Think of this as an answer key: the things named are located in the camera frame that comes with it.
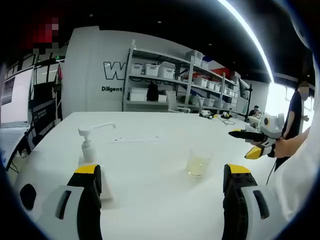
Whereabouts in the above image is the white power strip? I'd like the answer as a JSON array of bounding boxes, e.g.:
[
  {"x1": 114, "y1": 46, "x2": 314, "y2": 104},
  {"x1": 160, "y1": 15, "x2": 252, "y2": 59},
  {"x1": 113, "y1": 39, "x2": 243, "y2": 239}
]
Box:
[{"x1": 109, "y1": 135, "x2": 160, "y2": 144}]

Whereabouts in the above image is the row of white storage bins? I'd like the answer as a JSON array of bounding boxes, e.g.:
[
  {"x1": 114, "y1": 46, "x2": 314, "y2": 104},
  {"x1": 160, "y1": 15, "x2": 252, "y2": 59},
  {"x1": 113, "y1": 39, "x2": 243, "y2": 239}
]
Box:
[{"x1": 128, "y1": 49, "x2": 238, "y2": 110}]

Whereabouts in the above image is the clear glass cup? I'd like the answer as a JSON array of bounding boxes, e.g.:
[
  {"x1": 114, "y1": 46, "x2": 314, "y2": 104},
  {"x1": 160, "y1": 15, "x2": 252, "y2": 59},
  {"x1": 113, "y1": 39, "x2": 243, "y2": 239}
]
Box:
[{"x1": 186, "y1": 148, "x2": 213, "y2": 178}]

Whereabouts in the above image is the grey metal shelving unit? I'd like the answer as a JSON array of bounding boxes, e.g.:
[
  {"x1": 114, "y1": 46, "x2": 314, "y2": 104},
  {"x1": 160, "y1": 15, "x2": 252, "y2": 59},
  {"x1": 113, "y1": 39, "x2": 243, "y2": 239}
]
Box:
[{"x1": 122, "y1": 39, "x2": 241, "y2": 113}]

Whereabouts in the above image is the ceiling light strip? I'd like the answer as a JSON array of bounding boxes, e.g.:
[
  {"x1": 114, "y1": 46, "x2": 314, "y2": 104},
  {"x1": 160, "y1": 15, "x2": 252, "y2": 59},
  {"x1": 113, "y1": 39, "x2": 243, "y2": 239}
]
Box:
[{"x1": 216, "y1": 0, "x2": 275, "y2": 84}]

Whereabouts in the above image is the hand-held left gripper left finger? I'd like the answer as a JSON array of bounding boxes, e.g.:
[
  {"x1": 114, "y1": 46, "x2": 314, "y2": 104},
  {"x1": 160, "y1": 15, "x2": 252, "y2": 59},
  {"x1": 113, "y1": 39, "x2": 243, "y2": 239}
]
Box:
[{"x1": 34, "y1": 163, "x2": 103, "y2": 240}]

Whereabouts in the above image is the person's right hand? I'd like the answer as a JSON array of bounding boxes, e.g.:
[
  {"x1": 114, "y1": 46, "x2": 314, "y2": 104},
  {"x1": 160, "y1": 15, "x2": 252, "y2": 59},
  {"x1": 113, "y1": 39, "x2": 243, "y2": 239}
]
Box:
[{"x1": 273, "y1": 136, "x2": 293, "y2": 159}]

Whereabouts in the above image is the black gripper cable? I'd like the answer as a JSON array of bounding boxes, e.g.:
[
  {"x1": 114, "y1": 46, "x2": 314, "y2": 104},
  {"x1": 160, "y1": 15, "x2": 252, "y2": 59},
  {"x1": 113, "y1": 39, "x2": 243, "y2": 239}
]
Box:
[{"x1": 265, "y1": 157, "x2": 279, "y2": 187}]

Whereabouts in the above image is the black bag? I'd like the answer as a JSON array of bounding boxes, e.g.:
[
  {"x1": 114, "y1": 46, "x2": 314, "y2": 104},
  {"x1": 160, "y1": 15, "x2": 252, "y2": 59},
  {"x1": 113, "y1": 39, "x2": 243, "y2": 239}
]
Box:
[{"x1": 146, "y1": 82, "x2": 159, "y2": 102}]

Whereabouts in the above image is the white chair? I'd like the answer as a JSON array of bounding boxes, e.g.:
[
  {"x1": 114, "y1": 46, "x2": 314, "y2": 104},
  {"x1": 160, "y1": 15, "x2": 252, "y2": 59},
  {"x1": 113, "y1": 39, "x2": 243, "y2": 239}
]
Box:
[{"x1": 165, "y1": 90, "x2": 191, "y2": 114}]

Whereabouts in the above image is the loose cable on table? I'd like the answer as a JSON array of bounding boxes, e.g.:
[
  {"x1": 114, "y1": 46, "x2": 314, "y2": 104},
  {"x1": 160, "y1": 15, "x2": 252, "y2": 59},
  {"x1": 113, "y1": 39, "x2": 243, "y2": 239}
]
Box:
[{"x1": 216, "y1": 116, "x2": 236, "y2": 126}]

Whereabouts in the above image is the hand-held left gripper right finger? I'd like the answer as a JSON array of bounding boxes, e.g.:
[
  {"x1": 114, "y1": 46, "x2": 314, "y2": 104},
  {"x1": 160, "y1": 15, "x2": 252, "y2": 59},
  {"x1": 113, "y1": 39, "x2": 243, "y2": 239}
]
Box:
[{"x1": 221, "y1": 163, "x2": 286, "y2": 240}]

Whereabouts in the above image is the white pump bottle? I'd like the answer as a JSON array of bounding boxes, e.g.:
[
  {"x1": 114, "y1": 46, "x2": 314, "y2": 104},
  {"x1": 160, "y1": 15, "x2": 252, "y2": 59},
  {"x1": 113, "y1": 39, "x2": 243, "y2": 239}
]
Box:
[{"x1": 77, "y1": 121, "x2": 117, "y2": 201}]

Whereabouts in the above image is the black tripod stand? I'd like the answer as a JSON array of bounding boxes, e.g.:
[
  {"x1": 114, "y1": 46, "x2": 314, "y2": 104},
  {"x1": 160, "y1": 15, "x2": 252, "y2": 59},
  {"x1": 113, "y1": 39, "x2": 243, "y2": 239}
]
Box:
[{"x1": 243, "y1": 83, "x2": 253, "y2": 123}]

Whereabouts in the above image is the black banner stand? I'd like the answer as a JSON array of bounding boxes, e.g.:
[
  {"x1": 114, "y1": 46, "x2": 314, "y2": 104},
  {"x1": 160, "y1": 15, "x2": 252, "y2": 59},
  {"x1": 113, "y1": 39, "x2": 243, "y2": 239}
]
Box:
[{"x1": 27, "y1": 82, "x2": 63, "y2": 141}]

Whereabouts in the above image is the person's white shirt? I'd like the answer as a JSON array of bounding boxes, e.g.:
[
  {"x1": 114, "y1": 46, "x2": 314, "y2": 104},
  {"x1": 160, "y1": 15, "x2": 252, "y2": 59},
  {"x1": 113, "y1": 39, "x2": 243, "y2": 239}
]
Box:
[{"x1": 271, "y1": 0, "x2": 320, "y2": 222}]

